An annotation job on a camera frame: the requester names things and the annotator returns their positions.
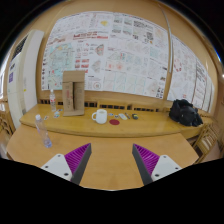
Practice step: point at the wooden chair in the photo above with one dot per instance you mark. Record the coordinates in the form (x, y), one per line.
(209, 144)
(6, 131)

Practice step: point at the round red coaster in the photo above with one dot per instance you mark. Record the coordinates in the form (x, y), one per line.
(114, 122)

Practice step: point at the white ceramic mug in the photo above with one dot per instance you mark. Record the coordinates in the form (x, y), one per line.
(100, 116)

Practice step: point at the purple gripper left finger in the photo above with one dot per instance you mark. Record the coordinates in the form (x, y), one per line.
(71, 166)

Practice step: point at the white air conditioner unit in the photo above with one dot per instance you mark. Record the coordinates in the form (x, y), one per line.
(21, 84)

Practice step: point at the far clear plastic bottle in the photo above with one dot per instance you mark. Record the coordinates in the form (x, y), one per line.
(52, 100)

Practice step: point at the wooden chair right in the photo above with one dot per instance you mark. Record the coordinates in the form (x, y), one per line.
(209, 144)

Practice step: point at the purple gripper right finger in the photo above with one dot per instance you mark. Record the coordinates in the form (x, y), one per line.
(151, 166)

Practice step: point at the white remote control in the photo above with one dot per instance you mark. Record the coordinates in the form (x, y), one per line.
(122, 116)

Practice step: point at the black backpack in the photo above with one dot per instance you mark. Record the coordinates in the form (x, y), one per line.
(184, 113)

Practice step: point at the large poster wall display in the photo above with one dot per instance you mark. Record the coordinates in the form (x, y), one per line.
(118, 52)

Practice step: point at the right poster wall display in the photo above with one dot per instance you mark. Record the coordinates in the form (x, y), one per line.
(190, 79)

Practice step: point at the small black gadget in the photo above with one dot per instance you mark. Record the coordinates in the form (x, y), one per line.
(135, 116)

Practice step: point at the wooden chair left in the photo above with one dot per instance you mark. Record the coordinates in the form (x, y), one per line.
(6, 131)

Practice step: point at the brown cardboard box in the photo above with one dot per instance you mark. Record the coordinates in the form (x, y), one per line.
(73, 93)

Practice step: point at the clear plastic water bottle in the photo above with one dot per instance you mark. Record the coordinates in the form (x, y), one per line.
(42, 131)

